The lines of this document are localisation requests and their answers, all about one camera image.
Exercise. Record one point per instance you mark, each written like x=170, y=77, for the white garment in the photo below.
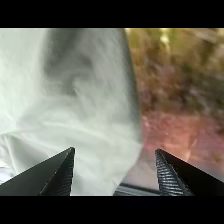
x=70, y=110

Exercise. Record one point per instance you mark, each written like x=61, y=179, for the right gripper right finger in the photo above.
x=181, y=178

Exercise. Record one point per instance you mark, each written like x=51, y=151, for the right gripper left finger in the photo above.
x=50, y=176

